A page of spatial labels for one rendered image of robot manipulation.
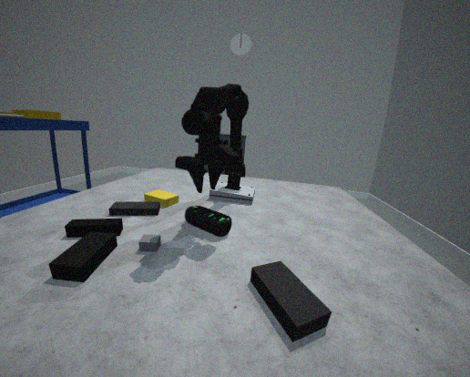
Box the dark grey controller unit with rocker switches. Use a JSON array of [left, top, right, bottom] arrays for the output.
[[185, 206, 232, 237]]

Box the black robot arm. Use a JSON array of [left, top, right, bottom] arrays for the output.
[[181, 84, 249, 190]]

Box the yellow rectangular block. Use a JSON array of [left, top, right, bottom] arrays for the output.
[[144, 190, 179, 208]]

